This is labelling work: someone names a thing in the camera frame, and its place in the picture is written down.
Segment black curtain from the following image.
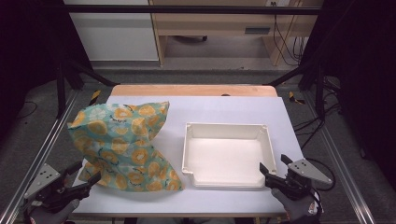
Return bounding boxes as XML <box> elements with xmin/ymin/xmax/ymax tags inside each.
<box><xmin>0</xmin><ymin>0</ymin><xmax>92</xmax><ymax>135</ymax></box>
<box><xmin>306</xmin><ymin>0</ymin><xmax>396</xmax><ymax>189</ymax></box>

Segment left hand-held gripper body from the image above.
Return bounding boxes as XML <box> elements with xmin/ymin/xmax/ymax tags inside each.
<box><xmin>22</xmin><ymin>162</ymin><xmax>92</xmax><ymax>215</ymax></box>

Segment white plastic tray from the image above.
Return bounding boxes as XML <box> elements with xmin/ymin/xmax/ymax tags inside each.
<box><xmin>181</xmin><ymin>121</ymin><xmax>277</xmax><ymax>189</ymax></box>

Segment black floor cables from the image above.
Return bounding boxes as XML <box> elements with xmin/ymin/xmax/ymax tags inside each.
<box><xmin>292</xmin><ymin>77</ymin><xmax>343</xmax><ymax>151</ymax></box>

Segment black hanging cables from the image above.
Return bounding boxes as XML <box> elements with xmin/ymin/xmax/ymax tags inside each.
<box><xmin>272</xmin><ymin>13</ymin><xmax>308</xmax><ymax>66</ymax></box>

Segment white cabinet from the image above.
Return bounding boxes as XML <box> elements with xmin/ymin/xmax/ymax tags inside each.
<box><xmin>64</xmin><ymin>0</ymin><xmax>160</xmax><ymax>63</ymax></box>

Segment wooden desk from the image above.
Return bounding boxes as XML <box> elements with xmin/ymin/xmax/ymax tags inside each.
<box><xmin>148</xmin><ymin>0</ymin><xmax>323</xmax><ymax>67</ymax></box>

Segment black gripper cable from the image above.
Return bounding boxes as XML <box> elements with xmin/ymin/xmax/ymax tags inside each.
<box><xmin>306</xmin><ymin>157</ymin><xmax>337</xmax><ymax>192</ymax></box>

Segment black horizontal frame bar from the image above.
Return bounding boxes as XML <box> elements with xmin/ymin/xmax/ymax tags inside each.
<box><xmin>64</xmin><ymin>4</ymin><xmax>321</xmax><ymax>16</ymax></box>

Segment metal floor rail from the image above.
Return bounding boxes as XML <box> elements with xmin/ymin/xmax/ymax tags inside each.
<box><xmin>0</xmin><ymin>90</ymin><xmax>79</xmax><ymax>224</ymax></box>
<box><xmin>303</xmin><ymin>91</ymin><xmax>376</xmax><ymax>224</ymax></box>

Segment person's right hand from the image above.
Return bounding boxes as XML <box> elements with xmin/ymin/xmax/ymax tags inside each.
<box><xmin>270</xmin><ymin>188</ymin><xmax>322</xmax><ymax>224</ymax></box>

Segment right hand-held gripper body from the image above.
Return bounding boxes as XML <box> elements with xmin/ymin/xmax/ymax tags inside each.
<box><xmin>277</xmin><ymin>158</ymin><xmax>334</xmax><ymax>202</ymax></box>

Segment black stand leg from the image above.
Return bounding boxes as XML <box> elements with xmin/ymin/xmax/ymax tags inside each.
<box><xmin>55</xmin><ymin>58</ymin><xmax>121</xmax><ymax>119</ymax></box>
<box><xmin>264</xmin><ymin>61</ymin><xmax>327</xmax><ymax>120</ymax></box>

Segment person's left hand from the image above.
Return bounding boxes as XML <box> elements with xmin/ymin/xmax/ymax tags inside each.
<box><xmin>28</xmin><ymin>200</ymin><xmax>80</xmax><ymax>224</ymax></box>

